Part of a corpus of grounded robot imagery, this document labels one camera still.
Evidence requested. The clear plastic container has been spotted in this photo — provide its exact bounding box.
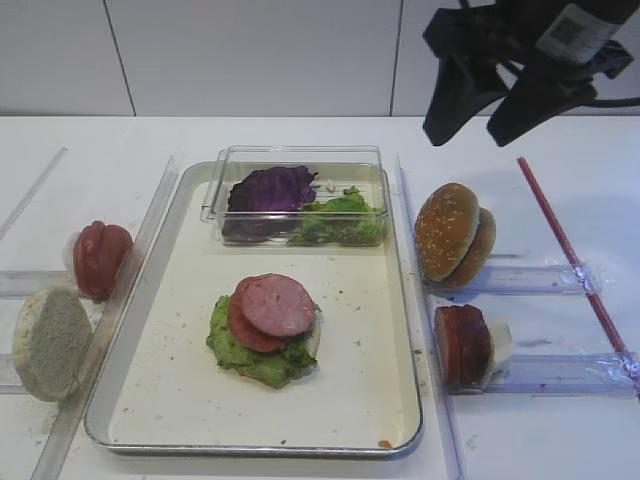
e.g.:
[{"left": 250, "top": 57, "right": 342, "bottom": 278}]
[{"left": 201, "top": 145, "right": 390, "bottom": 247}]

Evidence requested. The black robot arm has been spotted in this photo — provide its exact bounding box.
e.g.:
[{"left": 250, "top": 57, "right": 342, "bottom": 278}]
[{"left": 423, "top": 1, "right": 639, "bottom": 147}]

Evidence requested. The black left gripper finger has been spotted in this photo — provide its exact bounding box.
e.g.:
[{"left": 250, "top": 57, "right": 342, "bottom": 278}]
[{"left": 487, "top": 65, "right": 597, "bottom": 147}]

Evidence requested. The purple cabbage leaf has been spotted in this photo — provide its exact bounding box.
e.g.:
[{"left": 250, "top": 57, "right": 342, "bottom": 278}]
[{"left": 222, "top": 166, "right": 317, "bottom": 243}]

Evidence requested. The green lettuce on tray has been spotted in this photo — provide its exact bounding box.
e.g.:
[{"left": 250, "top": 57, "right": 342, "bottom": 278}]
[{"left": 206, "top": 295, "right": 317, "bottom": 389}]

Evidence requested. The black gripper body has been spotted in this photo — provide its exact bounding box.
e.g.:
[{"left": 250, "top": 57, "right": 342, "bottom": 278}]
[{"left": 423, "top": 1, "right": 633, "bottom": 79}]

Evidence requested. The black cable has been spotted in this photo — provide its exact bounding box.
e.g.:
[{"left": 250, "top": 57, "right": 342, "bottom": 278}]
[{"left": 459, "top": 0, "right": 640, "bottom": 109}]

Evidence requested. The clear rail right of tray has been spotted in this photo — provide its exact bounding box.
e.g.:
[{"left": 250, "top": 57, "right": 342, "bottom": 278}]
[{"left": 394, "top": 155, "right": 466, "bottom": 479}]

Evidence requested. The stack of tomato slices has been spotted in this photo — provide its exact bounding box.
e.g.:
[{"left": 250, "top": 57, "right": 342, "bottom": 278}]
[{"left": 72, "top": 220, "right": 133, "bottom": 301}]

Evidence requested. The white bun half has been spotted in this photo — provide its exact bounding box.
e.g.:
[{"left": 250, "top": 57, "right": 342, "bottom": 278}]
[{"left": 12, "top": 286, "right": 92, "bottom": 402}]

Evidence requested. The clear rail of tray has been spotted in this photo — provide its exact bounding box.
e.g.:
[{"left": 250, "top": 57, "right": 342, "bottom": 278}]
[
  {"left": 31, "top": 156, "right": 179, "bottom": 480},
  {"left": 394, "top": 155, "right": 466, "bottom": 479}
]

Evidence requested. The tomato slice on lettuce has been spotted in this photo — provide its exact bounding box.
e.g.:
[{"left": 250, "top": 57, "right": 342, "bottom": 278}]
[{"left": 228, "top": 293, "right": 286, "bottom": 353}]

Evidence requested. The metal baking tray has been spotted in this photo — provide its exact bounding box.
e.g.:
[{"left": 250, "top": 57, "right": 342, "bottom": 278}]
[{"left": 84, "top": 162, "right": 423, "bottom": 458}]

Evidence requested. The clear rail left of tray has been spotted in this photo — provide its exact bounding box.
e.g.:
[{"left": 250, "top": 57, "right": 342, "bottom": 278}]
[{"left": 31, "top": 156, "right": 179, "bottom": 480}]

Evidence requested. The brown bun half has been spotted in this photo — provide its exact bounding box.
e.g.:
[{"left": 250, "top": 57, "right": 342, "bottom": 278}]
[{"left": 442, "top": 208, "right": 496, "bottom": 289}]

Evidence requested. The sesame bun top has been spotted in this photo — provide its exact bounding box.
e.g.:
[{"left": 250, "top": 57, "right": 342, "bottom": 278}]
[{"left": 414, "top": 182, "right": 480, "bottom": 281}]

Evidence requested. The green lettuce in container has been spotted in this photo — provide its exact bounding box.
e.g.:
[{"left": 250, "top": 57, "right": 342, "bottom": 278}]
[{"left": 288, "top": 186, "right": 386, "bottom": 247}]

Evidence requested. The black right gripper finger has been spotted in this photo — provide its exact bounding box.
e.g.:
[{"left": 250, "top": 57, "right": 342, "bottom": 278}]
[{"left": 423, "top": 54, "right": 500, "bottom": 146}]

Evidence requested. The bottom bun under lettuce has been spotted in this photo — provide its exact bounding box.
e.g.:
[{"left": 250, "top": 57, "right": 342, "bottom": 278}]
[{"left": 304, "top": 327, "right": 321, "bottom": 358}]

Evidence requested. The red plastic rod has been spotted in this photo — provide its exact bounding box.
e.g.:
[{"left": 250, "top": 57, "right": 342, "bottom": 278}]
[{"left": 517, "top": 156, "right": 639, "bottom": 397}]

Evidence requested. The clear holder upper left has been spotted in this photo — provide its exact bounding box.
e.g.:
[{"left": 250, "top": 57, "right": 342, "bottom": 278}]
[{"left": 1, "top": 270, "right": 79, "bottom": 300}]

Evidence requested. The white cheese slice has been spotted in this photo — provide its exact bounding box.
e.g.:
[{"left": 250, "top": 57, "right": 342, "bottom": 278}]
[{"left": 488, "top": 319, "right": 513, "bottom": 375}]

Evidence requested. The pink meat slice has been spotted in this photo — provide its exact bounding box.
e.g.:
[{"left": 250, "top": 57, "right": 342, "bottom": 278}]
[{"left": 238, "top": 273, "right": 316, "bottom": 337}]

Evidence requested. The clear rod far left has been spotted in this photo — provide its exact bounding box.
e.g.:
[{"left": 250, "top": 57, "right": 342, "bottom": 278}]
[{"left": 0, "top": 146, "right": 69, "bottom": 240}]

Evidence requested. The clear holder lower right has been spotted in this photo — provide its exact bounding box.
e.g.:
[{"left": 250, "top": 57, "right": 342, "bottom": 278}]
[{"left": 447, "top": 353, "right": 639, "bottom": 397}]

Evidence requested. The clear holder lower left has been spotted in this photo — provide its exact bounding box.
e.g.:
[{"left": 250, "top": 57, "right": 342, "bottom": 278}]
[{"left": 0, "top": 353, "right": 27, "bottom": 395}]

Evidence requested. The stack of meat slices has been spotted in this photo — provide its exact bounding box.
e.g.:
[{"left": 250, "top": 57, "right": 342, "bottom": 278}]
[{"left": 434, "top": 304, "right": 492, "bottom": 387}]

